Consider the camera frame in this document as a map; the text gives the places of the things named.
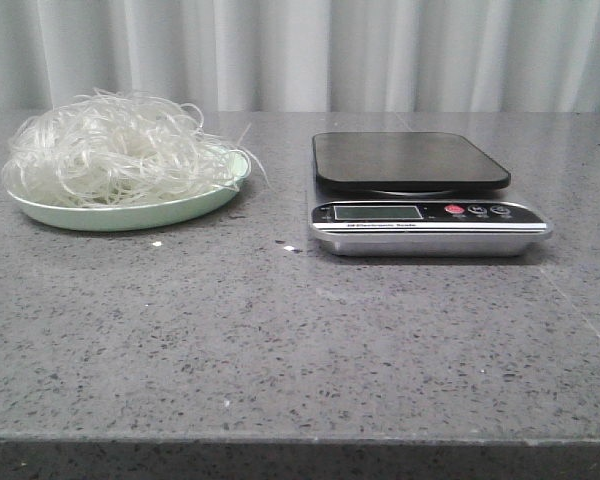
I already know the white vermicelli noodle bundle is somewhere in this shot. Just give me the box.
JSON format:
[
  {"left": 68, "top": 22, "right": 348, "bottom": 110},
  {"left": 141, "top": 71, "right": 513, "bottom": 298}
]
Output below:
[{"left": 2, "top": 89, "right": 262, "bottom": 209}]

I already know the silver black kitchen scale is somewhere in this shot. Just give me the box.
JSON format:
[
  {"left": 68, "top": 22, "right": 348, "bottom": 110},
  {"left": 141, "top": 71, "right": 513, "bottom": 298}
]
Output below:
[{"left": 307, "top": 132, "right": 552, "bottom": 257}]

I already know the light green round plate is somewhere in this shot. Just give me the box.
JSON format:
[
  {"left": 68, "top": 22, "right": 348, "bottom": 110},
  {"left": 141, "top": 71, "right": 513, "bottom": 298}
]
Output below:
[{"left": 7, "top": 152, "right": 251, "bottom": 232}]

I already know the white pleated curtain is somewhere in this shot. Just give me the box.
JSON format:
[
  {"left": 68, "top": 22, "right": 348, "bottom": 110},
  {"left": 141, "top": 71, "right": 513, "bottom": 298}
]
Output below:
[{"left": 0, "top": 1, "right": 600, "bottom": 112}]

